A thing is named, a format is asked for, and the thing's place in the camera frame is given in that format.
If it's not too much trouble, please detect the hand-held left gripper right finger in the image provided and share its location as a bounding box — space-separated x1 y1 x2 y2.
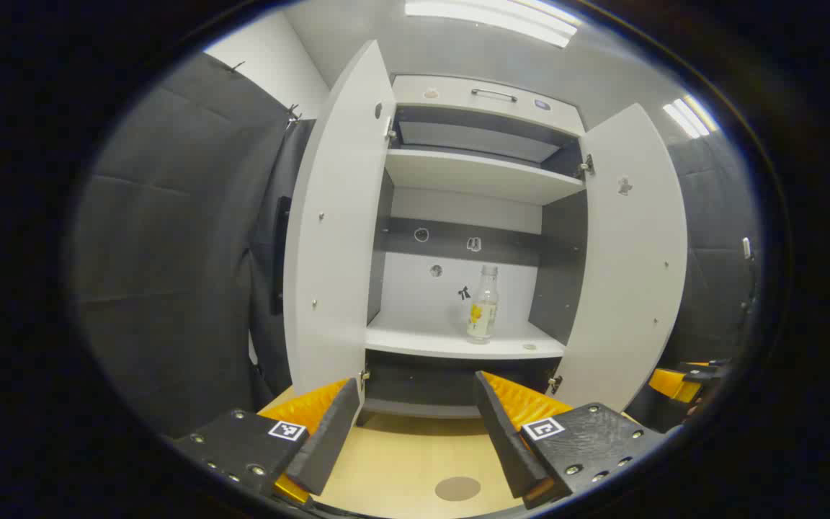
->
474 371 669 510

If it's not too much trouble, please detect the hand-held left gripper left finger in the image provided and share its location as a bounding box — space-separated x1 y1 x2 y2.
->
170 376 364 505

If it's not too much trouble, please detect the round brown coaster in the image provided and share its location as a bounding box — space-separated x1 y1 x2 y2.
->
434 476 482 502

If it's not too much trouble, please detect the white cabinet door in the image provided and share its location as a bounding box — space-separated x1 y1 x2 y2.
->
283 40 396 404
548 103 688 413

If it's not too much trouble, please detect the clear glass bottle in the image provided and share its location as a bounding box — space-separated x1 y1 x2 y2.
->
467 265 500 345

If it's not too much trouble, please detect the white and grey cabinet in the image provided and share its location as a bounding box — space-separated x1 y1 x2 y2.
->
363 72 590 420

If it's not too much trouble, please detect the white cabinet shelf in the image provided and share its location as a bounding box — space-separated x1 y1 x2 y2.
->
366 314 566 360
385 149 586 206

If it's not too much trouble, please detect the white cabinet drawer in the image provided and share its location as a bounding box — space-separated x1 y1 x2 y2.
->
391 74 586 136

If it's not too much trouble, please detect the black backdrop cloth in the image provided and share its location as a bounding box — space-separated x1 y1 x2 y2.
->
248 119 315 399

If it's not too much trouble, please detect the dark stand with white clip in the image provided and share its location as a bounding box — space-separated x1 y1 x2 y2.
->
739 236 758 340

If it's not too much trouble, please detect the dark quilted padding blanket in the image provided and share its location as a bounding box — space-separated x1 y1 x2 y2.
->
73 54 293 437
664 137 758 368

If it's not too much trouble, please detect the small ceiling light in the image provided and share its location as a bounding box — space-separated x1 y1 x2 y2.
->
664 95 720 139

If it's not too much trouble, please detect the long ceiling light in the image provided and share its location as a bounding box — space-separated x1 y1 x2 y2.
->
404 0 581 48

